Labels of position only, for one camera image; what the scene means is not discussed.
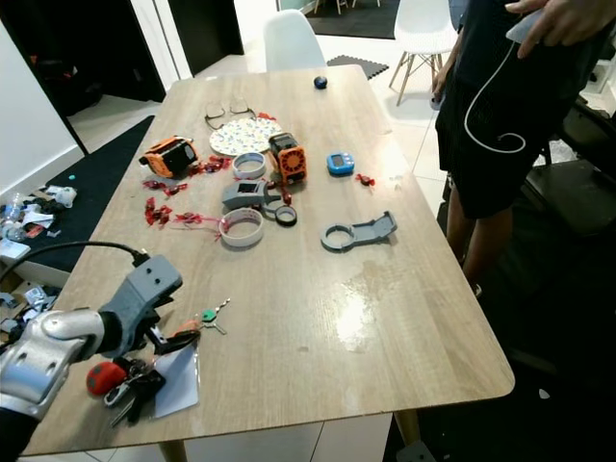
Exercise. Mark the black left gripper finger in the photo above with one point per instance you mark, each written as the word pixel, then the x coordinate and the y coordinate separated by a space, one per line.
pixel 179 334
pixel 175 346

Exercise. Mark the key bunch with green cap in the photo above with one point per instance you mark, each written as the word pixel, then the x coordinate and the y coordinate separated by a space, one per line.
pixel 208 315

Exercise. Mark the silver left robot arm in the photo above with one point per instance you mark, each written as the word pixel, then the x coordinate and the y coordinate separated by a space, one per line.
pixel 53 358

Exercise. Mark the bare person hand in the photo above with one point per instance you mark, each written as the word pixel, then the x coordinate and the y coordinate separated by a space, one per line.
pixel 573 21

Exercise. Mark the clear plastic card sleeve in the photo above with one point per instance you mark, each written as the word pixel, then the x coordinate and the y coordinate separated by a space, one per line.
pixel 181 380

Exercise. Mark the black key bunch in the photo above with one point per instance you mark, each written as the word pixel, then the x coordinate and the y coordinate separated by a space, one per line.
pixel 140 387

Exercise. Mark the large white tape roll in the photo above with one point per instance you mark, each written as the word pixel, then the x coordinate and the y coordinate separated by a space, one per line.
pixel 223 230

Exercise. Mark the cardboard box with clutter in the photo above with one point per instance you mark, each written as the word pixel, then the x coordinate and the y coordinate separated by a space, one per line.
pixel 27 306

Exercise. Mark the light wooden dining table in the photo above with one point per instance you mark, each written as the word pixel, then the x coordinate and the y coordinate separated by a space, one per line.
pixel 308 318

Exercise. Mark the grey printed device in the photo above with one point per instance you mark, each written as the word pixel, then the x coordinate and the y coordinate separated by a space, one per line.
pixel 245 196

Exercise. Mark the black floor mat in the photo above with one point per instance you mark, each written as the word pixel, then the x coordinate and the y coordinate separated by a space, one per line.
pixel 96 192

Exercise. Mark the white object on floor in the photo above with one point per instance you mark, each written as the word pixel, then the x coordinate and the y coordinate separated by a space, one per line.
pixel 63 196

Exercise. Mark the small clear tape roll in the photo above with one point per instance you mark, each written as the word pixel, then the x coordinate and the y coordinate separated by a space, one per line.
pixel 237 166

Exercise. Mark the flat orange black device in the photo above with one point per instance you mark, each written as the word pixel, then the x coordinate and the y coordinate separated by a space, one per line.
pixel 168 157

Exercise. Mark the round patterned plate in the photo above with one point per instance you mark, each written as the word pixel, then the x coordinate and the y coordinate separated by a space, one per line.
pixel 243 138

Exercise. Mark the upright orange black device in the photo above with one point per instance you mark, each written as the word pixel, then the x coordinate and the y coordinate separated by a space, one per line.
pixel 289 159

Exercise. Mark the blue digital timer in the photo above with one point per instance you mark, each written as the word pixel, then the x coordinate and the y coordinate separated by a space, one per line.
pixel 340 164

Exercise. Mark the white power strip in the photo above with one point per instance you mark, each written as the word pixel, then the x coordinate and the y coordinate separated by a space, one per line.
pixel 414 452

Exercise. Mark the small dark blue ball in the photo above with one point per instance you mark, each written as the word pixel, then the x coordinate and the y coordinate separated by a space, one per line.
pixel 320 83

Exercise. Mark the black door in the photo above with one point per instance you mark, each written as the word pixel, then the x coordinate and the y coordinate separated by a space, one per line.
pixel 205 31

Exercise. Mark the white shell chair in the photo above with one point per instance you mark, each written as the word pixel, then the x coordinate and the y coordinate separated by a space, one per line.
pixel 291 42

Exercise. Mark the dark grey rug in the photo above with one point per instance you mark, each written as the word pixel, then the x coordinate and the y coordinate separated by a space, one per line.
pixel 361 17

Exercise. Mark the white chair with wooden legs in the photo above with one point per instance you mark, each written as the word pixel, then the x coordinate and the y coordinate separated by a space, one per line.
pixel 423 24

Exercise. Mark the person in black clothes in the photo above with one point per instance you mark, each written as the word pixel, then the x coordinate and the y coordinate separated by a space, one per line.
pixel 510 96

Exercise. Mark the black office chair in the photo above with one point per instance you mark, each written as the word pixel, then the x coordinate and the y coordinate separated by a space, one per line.
pixel 582 188

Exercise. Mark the pale handheld device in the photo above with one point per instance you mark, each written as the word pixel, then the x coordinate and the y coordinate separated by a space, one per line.
pixel 520 27

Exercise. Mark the thin frame glasses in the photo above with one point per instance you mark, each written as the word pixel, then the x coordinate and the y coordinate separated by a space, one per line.
pixel 214 121

